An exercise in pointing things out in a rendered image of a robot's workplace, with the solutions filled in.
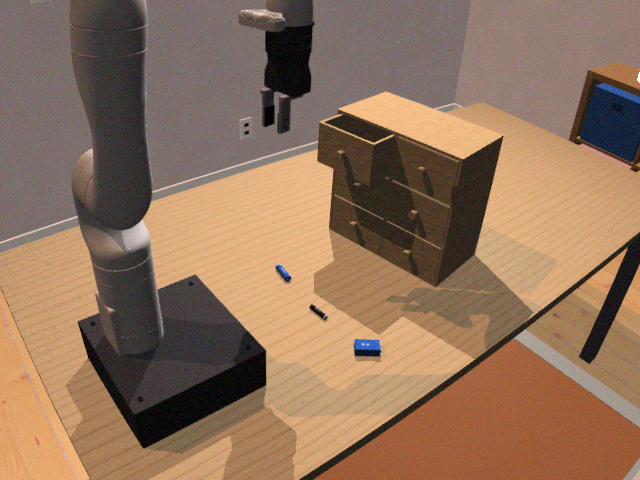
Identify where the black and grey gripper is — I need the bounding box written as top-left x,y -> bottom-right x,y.
238,0 -> 315,134

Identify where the brown wooden chest of drawers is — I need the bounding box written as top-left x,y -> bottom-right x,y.
329,92 -> 504,287

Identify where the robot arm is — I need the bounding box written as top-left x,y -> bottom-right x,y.
70,0 -> 164,356

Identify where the brown wooden drawer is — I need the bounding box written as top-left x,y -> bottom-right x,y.
381,221 -> 442,283
331,194 -> 383,253
334,171 -> 389,216
392,136 -> 460,204
387,180 -> 450,246
317,114 -> 395,186

